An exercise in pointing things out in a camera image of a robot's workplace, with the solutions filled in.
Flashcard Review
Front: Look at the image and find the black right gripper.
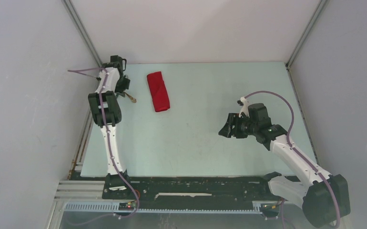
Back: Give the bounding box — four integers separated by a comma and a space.
218, 113, 257, 139

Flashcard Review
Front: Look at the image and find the gold fork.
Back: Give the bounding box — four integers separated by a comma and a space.
124, 92, 137, 103

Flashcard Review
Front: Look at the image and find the red satin napkin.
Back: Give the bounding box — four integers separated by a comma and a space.
147, 72, 170, 112

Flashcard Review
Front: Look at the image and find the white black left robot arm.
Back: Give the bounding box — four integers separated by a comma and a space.
88, 55, 132, 199

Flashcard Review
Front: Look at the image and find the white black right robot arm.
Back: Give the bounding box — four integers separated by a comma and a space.
218, 98, 351, 228

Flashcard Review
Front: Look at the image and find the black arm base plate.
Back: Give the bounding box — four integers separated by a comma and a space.
102, 176, 291, 210

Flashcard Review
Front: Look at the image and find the left aluminium frame post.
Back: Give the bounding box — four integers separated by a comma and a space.
61, 0, 102, 67

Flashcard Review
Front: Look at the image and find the aluminium frame post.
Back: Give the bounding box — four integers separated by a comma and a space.
61, 0, 102, 67
285, 0, 329, 71

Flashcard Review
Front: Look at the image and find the white slotted cable duct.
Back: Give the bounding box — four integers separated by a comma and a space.
63, 201, 262, 214

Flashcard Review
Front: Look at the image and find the right aluminium frame post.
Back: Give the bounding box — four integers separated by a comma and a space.
285, 0, 329, 71

